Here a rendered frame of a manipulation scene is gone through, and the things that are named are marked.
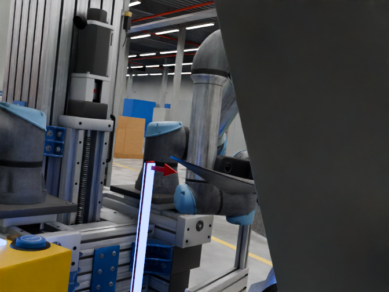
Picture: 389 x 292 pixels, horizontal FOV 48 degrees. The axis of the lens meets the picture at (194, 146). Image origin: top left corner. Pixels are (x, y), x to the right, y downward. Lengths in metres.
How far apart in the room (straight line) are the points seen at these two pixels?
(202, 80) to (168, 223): 0.47
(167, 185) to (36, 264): 0.82
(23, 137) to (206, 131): 0.44
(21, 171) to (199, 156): 0.42
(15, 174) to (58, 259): 0.48
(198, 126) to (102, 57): 0.40
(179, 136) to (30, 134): 0.51
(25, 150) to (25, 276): 0.52
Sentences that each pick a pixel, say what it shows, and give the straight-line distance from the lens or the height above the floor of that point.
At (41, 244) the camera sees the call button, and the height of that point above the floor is 1.08.
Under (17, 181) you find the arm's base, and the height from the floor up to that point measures 1.09.
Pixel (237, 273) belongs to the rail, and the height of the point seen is 0.86.
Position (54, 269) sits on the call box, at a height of 1.05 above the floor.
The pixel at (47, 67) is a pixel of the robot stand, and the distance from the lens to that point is 1.33.
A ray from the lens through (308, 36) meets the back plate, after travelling 0.27.
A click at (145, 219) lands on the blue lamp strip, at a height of 1.08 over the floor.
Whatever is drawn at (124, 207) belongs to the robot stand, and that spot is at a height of 0.97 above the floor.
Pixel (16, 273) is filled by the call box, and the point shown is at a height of 1.06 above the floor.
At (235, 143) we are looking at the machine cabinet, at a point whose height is 0.85.
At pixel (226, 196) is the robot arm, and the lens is 1.12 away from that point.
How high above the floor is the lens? 1.27
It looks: 3 degrees down
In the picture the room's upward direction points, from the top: 7 degrees clockwise
